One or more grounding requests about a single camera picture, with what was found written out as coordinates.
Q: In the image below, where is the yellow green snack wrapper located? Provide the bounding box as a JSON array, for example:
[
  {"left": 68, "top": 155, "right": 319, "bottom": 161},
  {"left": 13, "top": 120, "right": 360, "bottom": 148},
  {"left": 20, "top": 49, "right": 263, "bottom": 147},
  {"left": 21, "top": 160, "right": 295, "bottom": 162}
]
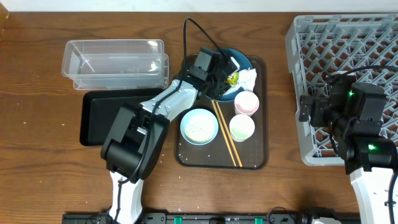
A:
[{"left": 226, "top": 72, "right": 239, "bottom": 86}]

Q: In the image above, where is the white napkin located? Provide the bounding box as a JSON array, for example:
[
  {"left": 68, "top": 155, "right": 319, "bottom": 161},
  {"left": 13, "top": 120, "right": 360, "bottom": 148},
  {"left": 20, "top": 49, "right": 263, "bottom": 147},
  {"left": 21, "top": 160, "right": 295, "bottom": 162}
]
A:
[{"left": 224, "top": 68, "right": 257, "bottom": 96}]

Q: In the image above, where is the pink cup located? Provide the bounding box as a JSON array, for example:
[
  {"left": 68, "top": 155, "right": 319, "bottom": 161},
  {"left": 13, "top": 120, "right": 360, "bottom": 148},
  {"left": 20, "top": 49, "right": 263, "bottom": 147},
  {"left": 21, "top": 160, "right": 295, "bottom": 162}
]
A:
[{"left": 234, "top": 91, "right": 260, "bottom": 116}]

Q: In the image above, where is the light green cup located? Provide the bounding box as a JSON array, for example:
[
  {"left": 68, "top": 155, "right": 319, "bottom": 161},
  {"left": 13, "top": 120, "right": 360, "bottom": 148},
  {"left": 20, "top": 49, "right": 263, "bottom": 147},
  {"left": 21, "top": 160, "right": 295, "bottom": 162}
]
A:
[{"left": 229, "top": 114, "right": 255, "bottom": 142}]

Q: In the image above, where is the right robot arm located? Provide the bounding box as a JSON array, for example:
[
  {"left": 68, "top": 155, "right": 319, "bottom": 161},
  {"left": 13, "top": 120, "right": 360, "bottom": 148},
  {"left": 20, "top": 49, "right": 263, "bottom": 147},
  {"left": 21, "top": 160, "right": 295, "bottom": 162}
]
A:
[{"left": 298, "top": 75, "right": 397, "bottom": 223}]

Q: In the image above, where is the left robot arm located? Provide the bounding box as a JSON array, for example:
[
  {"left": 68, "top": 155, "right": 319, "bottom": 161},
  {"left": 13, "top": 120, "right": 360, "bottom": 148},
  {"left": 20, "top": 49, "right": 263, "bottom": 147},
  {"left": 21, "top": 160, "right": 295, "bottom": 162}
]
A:
[{"left": 101, "top": 47, "right": 249, "bottom": 223}]

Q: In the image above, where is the grey dishwasher rack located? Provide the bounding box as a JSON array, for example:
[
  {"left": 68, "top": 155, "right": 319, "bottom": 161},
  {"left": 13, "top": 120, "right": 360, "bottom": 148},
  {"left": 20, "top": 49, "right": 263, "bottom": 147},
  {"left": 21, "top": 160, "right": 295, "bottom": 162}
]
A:
[{"left": 285, "top": 13, "right": 397, "bottom": 166}]

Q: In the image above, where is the wooden chopstick left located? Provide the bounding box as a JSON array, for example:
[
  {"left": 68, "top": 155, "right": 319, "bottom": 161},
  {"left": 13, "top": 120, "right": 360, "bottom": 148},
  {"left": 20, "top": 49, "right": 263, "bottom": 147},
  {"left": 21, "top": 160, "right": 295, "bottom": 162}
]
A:
[{"left": 211, "top": 100, "right": 236, "bottom": 167}]

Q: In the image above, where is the wooden chopstick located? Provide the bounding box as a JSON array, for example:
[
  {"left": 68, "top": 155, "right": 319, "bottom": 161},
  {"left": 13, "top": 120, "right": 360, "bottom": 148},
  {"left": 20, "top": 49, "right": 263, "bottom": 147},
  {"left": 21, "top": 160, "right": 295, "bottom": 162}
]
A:
[
  {"left": 215, "top": 101, "right": 243, "bottom": 168},
  {"left": 211, "top": 100, "right": 236, "bottom": 167}
]

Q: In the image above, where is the dark blue plate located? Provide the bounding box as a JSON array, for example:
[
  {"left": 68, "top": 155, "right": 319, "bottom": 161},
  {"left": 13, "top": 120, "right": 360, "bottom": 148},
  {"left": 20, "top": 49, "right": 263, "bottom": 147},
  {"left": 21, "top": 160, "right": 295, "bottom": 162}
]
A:
[{"left": 218, "top": 48, "right": 253, "bottom": 101}]

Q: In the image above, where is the wooden chopstick right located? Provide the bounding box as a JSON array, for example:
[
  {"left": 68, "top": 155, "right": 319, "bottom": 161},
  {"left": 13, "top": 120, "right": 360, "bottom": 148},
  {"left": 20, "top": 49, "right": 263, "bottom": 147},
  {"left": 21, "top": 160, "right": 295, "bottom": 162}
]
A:
[{"left": 215, "top": 101, "right": 243, "bottom": 168}]

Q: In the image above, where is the light blue rice bowl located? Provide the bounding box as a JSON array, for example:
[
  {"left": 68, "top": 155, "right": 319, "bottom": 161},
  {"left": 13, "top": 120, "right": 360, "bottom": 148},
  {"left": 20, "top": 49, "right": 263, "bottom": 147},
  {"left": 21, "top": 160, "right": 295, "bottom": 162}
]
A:
[{"left": 180, "top": 108, "right": 219, "bottom": 146}]

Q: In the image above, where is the brown serving tray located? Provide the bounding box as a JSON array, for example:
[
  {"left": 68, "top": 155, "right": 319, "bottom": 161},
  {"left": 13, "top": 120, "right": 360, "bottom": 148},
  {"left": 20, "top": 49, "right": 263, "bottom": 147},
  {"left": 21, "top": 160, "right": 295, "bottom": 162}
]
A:
[{"left": 175, "top": 55, "right": 269, "bottom": 170}]

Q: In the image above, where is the black tray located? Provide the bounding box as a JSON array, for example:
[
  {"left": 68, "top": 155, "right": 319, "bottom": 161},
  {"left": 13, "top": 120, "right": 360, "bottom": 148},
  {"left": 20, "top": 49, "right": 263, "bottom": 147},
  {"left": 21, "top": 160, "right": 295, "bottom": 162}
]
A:
[{"left": 80, "top": 88, "right": 162, "bottom": 146}]

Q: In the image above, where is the clear plastic bin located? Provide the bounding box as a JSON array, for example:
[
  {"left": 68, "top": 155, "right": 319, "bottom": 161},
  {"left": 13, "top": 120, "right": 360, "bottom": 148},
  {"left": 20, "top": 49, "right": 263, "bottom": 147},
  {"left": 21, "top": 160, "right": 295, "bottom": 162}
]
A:
[{"left": 62, "top": 39, "right": 169, "bottom": 91}]

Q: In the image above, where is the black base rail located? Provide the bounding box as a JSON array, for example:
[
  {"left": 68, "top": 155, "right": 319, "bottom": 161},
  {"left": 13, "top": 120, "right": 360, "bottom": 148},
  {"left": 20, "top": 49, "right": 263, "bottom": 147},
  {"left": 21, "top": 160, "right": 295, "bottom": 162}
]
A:
[{"left": 61, "top": 212, "right": 361, "bottom": 224}]

